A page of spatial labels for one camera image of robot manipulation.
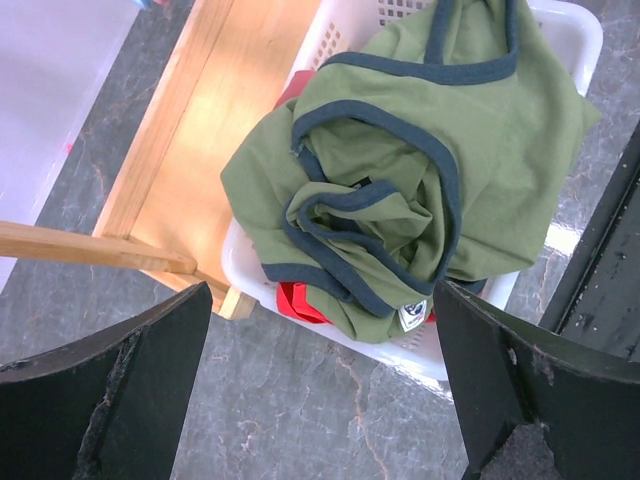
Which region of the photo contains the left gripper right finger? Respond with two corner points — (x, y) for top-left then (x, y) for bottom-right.
(435, 281), (639, 479)

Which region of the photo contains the wooden clothes rack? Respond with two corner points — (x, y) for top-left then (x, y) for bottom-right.
(1, 1), (319, 320)

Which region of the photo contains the green printed tank top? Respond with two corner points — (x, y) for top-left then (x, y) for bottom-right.
(221, 1), (598, 343)

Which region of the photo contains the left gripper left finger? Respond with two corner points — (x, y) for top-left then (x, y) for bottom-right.
(1, 283), (212, 479)

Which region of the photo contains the light blue hanger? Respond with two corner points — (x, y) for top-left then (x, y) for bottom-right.
(133, 0), (154, 8)

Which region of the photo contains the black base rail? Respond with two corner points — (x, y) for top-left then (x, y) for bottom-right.
(540, 150), (639, 362)

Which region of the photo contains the red tank top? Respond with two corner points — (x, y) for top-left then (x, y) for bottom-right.
(273, 69), (332, 325)

